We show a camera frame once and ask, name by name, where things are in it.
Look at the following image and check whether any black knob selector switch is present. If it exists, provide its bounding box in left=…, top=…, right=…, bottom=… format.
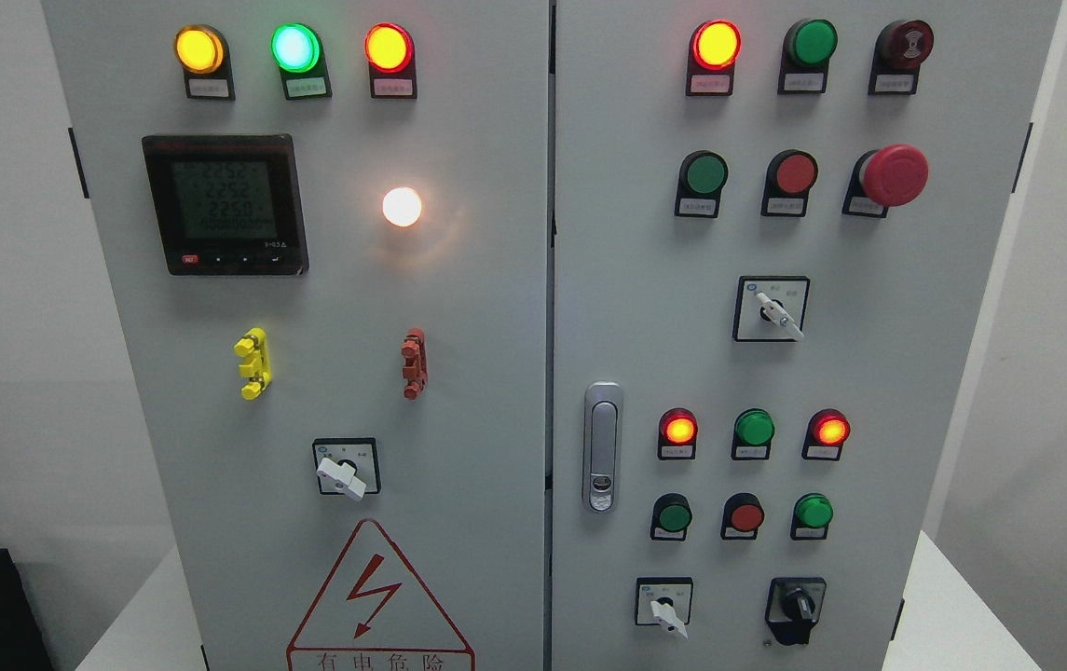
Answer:
left=764, top=577, right=827, bottom=646

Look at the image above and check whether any red terminal connector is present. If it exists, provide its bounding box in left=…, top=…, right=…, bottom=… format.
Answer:
left=401, top=327, right=428, bottom=400

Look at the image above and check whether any red lit indicator lower left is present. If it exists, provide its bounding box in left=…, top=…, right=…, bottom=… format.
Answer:
left=657, top=408, right=698, bottom=461

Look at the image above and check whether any red lit indicator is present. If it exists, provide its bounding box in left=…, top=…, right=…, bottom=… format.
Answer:
left=686, top=19, right=742, bottom=97
left=657, top=408, right=698, bottom=461

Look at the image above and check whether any white glowing lamp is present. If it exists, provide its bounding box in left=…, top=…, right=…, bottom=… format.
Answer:
left=381, top=186, right=423, bottom=226

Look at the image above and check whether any green push button lower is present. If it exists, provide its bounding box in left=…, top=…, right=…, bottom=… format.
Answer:
left=650, top=493, right=692, bottom=542

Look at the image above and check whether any green push button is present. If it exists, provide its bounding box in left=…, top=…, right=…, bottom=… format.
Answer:
left=650, top=493, right=692, bottom=542
left=674, top=150, right=729, bottom=218

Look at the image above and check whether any green push button upper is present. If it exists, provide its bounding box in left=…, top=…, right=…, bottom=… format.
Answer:
left=674, top=150, right=729, bottom=218

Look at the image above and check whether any left grey cabinet door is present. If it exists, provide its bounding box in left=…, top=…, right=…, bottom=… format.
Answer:
left=43, top=1, right=550, bottom=670

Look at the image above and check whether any grey cabinet door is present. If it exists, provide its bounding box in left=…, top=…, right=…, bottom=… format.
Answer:
left=43, top=1, right=550, bottom=670
left=547, top=1, right=1061, bottom=670

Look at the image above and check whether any green indicator lower middle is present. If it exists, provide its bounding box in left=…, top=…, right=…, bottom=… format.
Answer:
left=731, top=408, right=776, bottom=461

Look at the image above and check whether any right grey cabinet door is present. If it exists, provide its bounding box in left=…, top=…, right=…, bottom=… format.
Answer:
left=547, top=1, right=1061, bottom=670

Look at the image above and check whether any red push button lower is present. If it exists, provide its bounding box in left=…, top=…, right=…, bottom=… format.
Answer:
left=720, top=492, right=766, bottom=541

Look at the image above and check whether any red push button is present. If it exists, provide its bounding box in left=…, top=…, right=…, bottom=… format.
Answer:
left=720, top=492, right=766, bottom=541
left=760, top=149, right=818, bottom=218

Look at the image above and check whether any yellow terminal connector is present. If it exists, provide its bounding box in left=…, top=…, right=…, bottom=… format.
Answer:
left=232, top=327, right=273, bottom=401

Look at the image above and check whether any red push button upper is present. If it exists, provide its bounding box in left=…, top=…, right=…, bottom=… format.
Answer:
left=760, top=149, right=818, bottom=218

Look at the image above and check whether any red indicator lower right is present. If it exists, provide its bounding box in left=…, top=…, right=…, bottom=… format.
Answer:
left=802, top=408, right=850, bottom=461

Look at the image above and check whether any red lit indicator left door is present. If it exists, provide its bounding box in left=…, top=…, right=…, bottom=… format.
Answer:
left=365, top=22, right=417, bottom=99

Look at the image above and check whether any red lightning warning sticker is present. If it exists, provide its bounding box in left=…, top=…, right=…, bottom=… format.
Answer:
left=286, top=520, right=476, bottom=670

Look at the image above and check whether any green illuminated button lower right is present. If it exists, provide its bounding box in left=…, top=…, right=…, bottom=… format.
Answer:
left=789, top=492, right=834, bottom=541

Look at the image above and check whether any black digital power meter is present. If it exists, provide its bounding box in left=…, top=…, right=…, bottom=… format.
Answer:
left=142, top=133, right=308, bottom=276

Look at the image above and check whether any red lit indicator right top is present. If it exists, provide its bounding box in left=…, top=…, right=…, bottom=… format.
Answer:
left=686, top=19, right=742, bottom=97

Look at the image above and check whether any green lit indicator light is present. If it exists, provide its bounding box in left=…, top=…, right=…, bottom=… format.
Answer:
left=270, top=22, right=332, bottom=101

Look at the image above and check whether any red emergency stop mushroom button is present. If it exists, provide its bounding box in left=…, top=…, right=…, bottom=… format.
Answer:
left=842, top=144, right=929, bottom=218

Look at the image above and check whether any green indicator top right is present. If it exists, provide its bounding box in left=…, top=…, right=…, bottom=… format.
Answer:
left=777, top=18, right=839, bottom=95

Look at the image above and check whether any yellow indicator light top left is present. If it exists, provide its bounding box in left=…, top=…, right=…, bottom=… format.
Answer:
left=174, top=23, right=236, bottom=101

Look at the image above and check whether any silver door latch handle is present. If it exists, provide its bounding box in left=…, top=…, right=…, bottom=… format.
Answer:
left=582, top=381, right=623, bottom=514

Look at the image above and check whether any white selector switch left door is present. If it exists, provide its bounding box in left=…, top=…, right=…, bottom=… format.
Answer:
left=310, top=437, right=381, bottom=501

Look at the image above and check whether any white selector switch upper right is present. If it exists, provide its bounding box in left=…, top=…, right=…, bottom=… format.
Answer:
left=732, top=276, right=811, bottom=341

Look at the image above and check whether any white selector switch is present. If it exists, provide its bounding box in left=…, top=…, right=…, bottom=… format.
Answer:
left=732, top=276, right=811, bottom=341
left=634, top=577, right=694, bottom=638

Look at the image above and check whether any white selector switch bottom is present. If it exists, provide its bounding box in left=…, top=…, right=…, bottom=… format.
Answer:
left=634, top=577, right=694, bottom=638

